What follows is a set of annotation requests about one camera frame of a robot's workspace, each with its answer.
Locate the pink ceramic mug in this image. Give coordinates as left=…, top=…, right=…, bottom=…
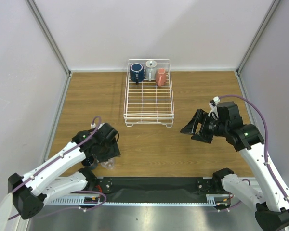
left=156, top=68, right=167, bottom=87

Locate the light grey flared mug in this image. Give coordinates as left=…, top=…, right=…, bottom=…
left=145, top=60, right=157, bottom=81

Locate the large dark blue mug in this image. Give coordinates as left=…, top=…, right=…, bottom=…
left=130, top=63, right=145, bottom=85

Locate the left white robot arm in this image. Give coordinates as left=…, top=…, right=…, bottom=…
left=8, top=123, right=120, bottom=219

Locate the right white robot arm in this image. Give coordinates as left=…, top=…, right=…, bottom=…
left=180, top=97, right=289, bottom=231

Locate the small dark blue mug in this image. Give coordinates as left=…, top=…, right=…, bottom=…
left=81, top=156, right=98, bottom=170

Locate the clear plastic cup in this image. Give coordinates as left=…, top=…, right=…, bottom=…
left=100, top=158, right=115, bottom=170

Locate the white wire dish rack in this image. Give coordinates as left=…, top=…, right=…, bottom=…
left=123, top=59, right=174, bottom=128

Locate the slotted grey cable duct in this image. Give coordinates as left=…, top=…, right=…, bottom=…
left=44, top=194, right=233, bottom=209

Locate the right aluminium frame post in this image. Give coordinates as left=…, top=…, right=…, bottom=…
left=236, top=0, right=281, bottom=74

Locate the aluminium frame post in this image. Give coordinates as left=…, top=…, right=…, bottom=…
left=25, top=0, right=71, bottom=76
left=236, top=0, right=281, bottom=74

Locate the left aluminium frame post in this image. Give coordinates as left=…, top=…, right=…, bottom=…
left=25, top=0, right=71, bottom=76

